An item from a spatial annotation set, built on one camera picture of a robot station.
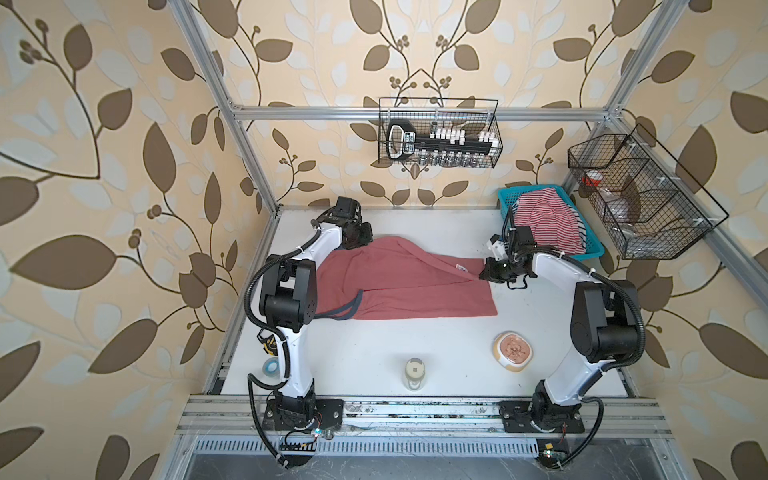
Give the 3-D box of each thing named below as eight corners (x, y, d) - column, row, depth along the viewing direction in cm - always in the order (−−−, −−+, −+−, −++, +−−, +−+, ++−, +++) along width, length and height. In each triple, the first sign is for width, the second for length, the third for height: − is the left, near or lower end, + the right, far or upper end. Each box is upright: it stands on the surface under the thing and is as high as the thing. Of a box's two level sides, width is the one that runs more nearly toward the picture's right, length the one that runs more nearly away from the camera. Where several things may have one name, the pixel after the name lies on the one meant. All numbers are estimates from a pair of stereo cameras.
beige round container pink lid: (496, 371, 83) (499, 367, 80) (489, 335, 90) (492, 331, 87) (532, 371, 83) (537, 367, 80) (522, 335, 90) (526, 331, 87)
